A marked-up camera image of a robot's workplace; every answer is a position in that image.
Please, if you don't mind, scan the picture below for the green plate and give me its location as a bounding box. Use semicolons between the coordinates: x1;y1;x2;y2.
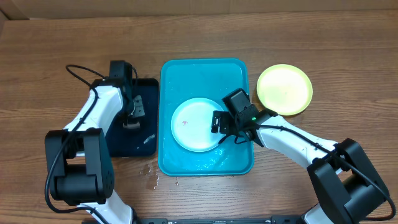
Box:
256;64;313;116

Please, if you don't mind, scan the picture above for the light blue plate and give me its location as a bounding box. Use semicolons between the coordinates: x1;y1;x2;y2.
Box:
171;98;224;152

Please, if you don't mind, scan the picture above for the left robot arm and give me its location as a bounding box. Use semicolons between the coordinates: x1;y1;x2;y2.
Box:
44;60;145;223

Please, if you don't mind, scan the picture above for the black plastic tray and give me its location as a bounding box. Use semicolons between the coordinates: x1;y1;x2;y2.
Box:
106;78;159;157

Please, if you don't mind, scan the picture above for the teal plastic tray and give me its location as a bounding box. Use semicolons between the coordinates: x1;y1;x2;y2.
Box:
158;58;254;176

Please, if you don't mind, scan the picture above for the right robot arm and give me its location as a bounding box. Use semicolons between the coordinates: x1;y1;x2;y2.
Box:
211;88;397;224

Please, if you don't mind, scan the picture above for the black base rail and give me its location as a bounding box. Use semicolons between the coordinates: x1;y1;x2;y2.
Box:
139;215;305;224

